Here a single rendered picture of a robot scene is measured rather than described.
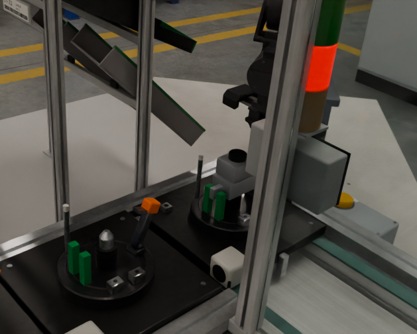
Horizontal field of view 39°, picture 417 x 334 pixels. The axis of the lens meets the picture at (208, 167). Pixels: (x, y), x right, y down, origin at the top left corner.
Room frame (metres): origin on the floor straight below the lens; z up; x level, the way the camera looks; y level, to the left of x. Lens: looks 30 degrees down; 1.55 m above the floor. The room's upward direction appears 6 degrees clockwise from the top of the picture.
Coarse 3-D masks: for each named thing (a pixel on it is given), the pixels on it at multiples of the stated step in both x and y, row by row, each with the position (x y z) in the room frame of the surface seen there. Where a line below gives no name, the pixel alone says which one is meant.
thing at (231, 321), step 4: (224, 288) 0.67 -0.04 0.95; (236, 288) 0.67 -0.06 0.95; (236, 292) 0.66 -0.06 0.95; (232, 320) 0.59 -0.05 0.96; (232, 324) 0.59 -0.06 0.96; (236, 324) 0.58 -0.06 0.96; (228, 328) 0.59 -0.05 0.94; (232, 328) 0.59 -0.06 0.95; (236, 328) 0.58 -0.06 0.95; (240, 328) 0.58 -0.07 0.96; (256, 328) 0.59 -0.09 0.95; (232, 332) 0.58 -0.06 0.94; (236, 332) 0.58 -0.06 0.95; (240, 332) 0.58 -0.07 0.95; (244, 332) 0.57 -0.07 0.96; (256, 332) 0.57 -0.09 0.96
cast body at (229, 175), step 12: (228, 156) 0.82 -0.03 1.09; (240, 156) 0.81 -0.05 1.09; (216, 168) 0.82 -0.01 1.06; (228, 168) 0.80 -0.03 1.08; (240, 168) 0.80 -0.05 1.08; (216, 180) 0.81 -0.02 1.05; (228, 180) 0.80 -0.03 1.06; (240, 180) 0.80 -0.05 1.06; (252, 180) 0.82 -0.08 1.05; (216, 192) 0.79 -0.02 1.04; (228, 192) 0.79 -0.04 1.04; (240, 192) 0.81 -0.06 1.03
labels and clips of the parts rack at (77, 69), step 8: (8, 0) 0.89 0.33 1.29; (16, 0) 0.87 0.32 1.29; (40, 0) 0.82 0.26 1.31; (8, 8) 0.89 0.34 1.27; (16, 8) 0.87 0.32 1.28; (24, 8) 0.86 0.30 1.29; (16, 16) 0.88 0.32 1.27; (24, 16) 0.86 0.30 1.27; (64, 56) 1.13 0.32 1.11; (64, 64) 1.11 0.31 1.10; (72, 64) 1.09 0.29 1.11; (80, 72) 1.07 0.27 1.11; (88, 72) 1.06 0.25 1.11; (88, 80) 1.05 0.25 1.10; (96, 80) 1.03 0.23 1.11; (104, 80) 1.03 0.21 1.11; (112, 80) 1.00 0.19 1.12; (104, 88) 1.01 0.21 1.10; (112, 88) 1.00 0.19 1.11; (120, 96) 0.98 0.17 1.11; (128, 96) 0.96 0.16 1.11; (128, 104) 0.96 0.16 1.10; (136, 104) 0.94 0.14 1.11
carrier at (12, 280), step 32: (64, 224) 0.66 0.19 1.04; (96, 224) 0.76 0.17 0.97; (128, 224) 0.77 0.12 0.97; (32, 256) 0.67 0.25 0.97; (64, 256) 0.65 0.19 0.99; (96, 256) 0.64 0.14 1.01; (128, 256) 0.67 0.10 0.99; (160, 256) 0.70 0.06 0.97; (32, 288) 0.60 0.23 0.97; (64, 288) 0.59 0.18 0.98; (96, 288) 0.59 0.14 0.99; (128, 288) 0.60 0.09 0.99; (160, 288) 0.63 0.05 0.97; (192, 288) 0.63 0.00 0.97; (32, 320) 0.56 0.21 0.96; (64, 320) 0.55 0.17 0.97; (96, 320) 0.55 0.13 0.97; (128, 320) 0.56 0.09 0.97; (160, 320) 0.57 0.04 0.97
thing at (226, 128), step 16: (160, 80) 1.67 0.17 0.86; (176, 80) 1.68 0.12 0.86; (176, 96) 1.56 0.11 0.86; (192, 96) 1.58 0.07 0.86; (208, 96) 1.59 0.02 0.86; (192, 112) 1.47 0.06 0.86; (208, 112) 1.48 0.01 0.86; (224, 112) 1.49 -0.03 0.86; (240, 112) 1.50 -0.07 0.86; (208, 128) 1.38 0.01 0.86; (224, 128) 1.39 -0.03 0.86; (240, 128) 1.40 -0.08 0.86; (208, 144) 1.28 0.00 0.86; (224, 144) 1.29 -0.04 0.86; (240, 144) 1.30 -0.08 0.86
